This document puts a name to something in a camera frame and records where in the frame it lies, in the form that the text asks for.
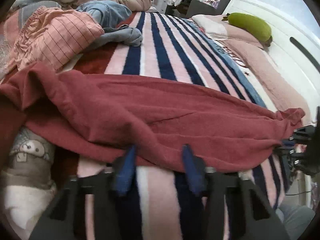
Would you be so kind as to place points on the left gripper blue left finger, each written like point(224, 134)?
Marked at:
point(64, 217)

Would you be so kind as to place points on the pink checked garment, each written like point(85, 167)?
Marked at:
point(53, 36)

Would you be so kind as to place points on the pink patterned quilt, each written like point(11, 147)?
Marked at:
point(11, 27)

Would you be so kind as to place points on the green plush toy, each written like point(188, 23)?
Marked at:
point(252, 24)

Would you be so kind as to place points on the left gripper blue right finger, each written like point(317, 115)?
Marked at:
point(255, 218)

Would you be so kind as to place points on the dark red pants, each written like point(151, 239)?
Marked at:
point(99, 116)

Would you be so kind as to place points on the dark cluttered desk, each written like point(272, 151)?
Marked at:
point(192, 2)

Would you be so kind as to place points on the pink ribbed pillow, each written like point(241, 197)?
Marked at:
point(280, 92)

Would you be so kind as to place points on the striped plush bed blanket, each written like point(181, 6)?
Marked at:
point(174, 49)

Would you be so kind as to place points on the white bed headboard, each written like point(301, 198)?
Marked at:
point(294, 49)

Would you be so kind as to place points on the blue jeans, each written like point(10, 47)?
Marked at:
point(110, 16)

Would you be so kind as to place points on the pink and white pillow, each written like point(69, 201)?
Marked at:
point(216, 29)

